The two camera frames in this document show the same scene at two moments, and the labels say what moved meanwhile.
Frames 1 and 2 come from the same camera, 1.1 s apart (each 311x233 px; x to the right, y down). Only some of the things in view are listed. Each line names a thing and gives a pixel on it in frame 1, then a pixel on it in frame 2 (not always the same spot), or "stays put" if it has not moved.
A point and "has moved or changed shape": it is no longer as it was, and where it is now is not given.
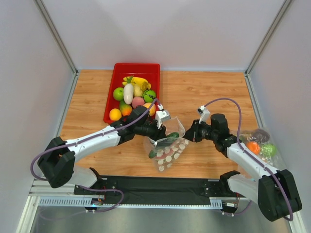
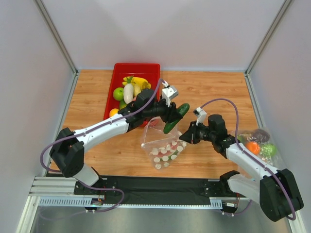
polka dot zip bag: x=165 y=152 has moved or changed shape
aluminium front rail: x=42 y=187 stays put
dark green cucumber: x=163 y=143 to x=182 y=109
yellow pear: x=138 y=91 stays put
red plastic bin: x=150 y=72 stays put
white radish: x=128 y=91 stays put
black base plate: x=117 y=190 stays put
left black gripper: x=159 y=132 to x=171 y=112
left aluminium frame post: x=41 y=8 stays put
